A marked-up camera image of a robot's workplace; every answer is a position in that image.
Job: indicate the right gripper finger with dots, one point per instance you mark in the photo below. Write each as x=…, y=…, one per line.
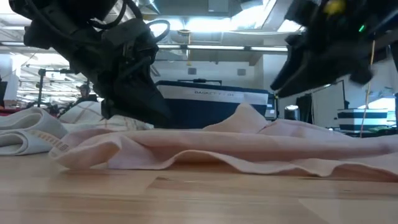
x=304, y=71

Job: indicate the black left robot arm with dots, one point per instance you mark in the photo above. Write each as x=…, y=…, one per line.
x=62, y=12

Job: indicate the grey square wall vent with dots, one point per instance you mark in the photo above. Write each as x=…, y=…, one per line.
x=241, y=72
x=192, y=71

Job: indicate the white grey-plaid towel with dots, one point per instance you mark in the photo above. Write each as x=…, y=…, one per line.
x=25, y=130

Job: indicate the pink towel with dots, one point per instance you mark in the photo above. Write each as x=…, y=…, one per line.
x=217, y=146

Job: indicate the long ceiling light strip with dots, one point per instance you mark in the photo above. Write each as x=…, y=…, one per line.
x=217, y=47

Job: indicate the white partition board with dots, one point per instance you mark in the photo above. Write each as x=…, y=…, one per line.
x=328, y=102

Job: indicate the navy fabric basket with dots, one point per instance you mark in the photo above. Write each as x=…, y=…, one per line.
x=217, y=109

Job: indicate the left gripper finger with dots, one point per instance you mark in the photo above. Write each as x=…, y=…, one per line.
x=140, y=102

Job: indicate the black curtain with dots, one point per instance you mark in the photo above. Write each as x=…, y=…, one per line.
x=304, y=109

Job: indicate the person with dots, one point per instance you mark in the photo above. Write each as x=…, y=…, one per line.
x=84, y=93

